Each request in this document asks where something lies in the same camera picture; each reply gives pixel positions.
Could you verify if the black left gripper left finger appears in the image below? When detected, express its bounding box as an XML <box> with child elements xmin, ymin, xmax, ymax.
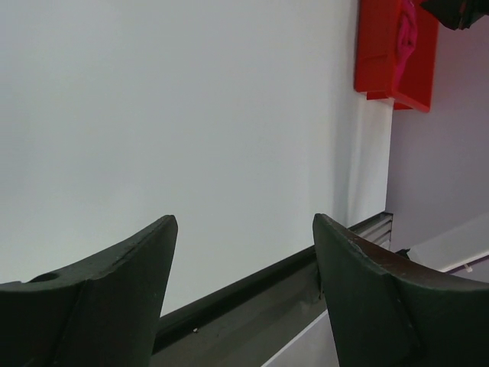
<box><xmin>1</xmin><ymin>216</ymin><xmax>178</xmax><ymax>366</ymax></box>

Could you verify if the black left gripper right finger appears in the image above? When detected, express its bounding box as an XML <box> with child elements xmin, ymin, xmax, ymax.
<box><xmin>313</xmin><ymin>214</ymin><xmax>488</xmax><ymax>366</ymax></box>

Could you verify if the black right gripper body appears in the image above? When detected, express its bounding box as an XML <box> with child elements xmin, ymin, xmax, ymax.
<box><xmin>420</xmin><ymin>0</ymin><xmax>488</xmax><ymax>30</ymax></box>

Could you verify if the pink t shirt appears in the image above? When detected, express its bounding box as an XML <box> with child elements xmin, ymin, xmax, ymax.
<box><xmin>394</xmin><ymin>1</ymin><xmax>417</xmax><ymax>86</ymax></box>

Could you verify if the red plastic bin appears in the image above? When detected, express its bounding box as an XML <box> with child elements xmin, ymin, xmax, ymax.
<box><xmin>354</xmin><ymin>1</ymin><xmax>439</xmax><ymax>112</ymax></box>

